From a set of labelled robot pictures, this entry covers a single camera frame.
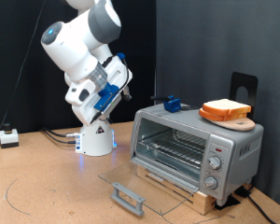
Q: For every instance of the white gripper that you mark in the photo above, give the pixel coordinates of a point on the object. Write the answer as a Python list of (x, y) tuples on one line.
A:
[(81, 109)]

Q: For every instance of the black spatula blue grip block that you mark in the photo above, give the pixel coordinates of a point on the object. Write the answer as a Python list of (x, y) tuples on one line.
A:
[(172, 105)]

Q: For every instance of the white bread slice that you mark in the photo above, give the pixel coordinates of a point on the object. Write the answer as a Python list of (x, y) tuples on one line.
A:
[(208, 115), (227, 105)]

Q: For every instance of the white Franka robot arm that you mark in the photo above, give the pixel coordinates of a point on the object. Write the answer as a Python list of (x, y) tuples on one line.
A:
[(68, 46)]

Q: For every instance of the silver oven knob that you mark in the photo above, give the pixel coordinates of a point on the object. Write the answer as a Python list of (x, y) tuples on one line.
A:
[(214, 162), (210, 182)]

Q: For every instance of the silver toaster oven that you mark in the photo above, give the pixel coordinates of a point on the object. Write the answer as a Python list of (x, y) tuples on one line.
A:
[(249, 161)]

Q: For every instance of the white emergency stop box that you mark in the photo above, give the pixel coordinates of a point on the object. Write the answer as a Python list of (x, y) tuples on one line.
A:
[(9, 137)]

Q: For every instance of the slotted wooden block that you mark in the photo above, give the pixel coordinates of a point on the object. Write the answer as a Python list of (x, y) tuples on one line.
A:
[(207, 203)]

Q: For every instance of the black metal bracket with hole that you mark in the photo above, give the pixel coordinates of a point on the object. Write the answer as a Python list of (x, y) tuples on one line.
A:
[(252, 84)]

